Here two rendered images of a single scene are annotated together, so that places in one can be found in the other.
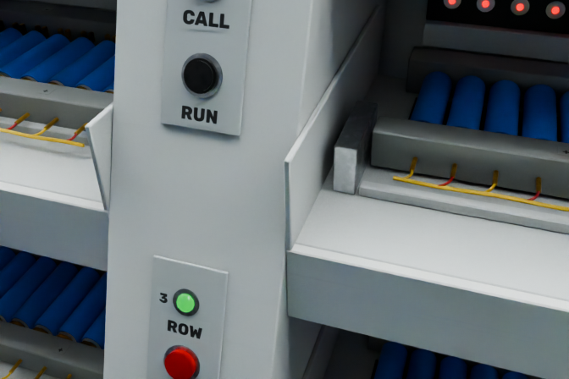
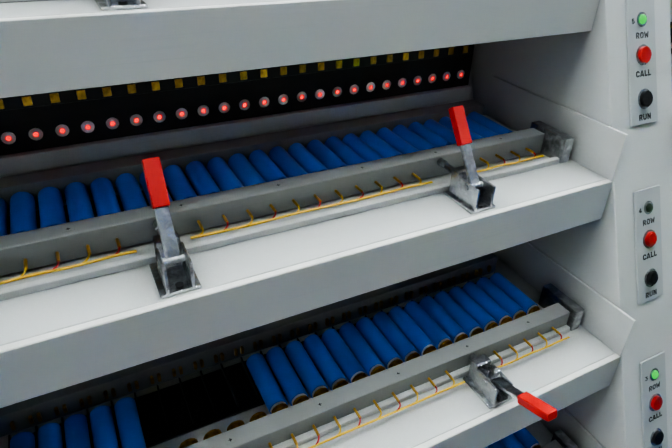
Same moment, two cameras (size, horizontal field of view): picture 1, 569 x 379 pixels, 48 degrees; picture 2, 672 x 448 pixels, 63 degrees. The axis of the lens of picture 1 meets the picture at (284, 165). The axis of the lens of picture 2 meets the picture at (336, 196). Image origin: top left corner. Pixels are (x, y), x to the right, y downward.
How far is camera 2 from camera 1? 0.68 m
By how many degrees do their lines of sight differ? 40
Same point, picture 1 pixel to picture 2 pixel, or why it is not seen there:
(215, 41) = (653, 262)
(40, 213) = (589, 378)
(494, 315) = not seen: outside the picture
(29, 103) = (527, 332)
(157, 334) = (645, 396)
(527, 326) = not seen: outside the picture
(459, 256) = not seen: outside the picture
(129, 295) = (632, 388)
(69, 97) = (542, 318)
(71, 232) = (598, 378)
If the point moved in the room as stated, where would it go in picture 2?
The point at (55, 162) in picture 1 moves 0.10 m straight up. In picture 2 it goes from (564, 352) to (558, 263)
